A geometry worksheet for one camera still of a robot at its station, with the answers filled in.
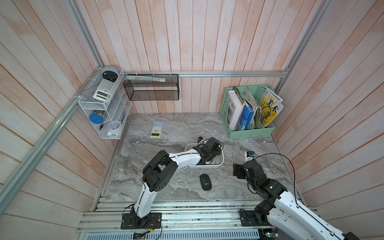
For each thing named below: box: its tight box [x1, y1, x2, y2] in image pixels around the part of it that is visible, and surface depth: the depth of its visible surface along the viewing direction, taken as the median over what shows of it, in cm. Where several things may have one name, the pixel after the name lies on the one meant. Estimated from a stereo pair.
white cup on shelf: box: [107, 120, 122, 138], surface depth 93 cm
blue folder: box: [240, 104, 254, 130], surface depth 98 cm
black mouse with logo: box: [200, 173, 212, 191], surface depth 86 cm
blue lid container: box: [89, 113, 105, 125], surface depth 78 cm
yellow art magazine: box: [260, 86, 284, 128], surface depth 103 cm
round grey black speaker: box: [101, 66, 119, 83], surface depth 83 cm
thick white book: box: [227, 90, 244, 131], surface depth 97 cm
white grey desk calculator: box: [92, 78, 118, 103], surface depth 79 cm
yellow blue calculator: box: [149, 121, 164, 139], surface depth 113 cm
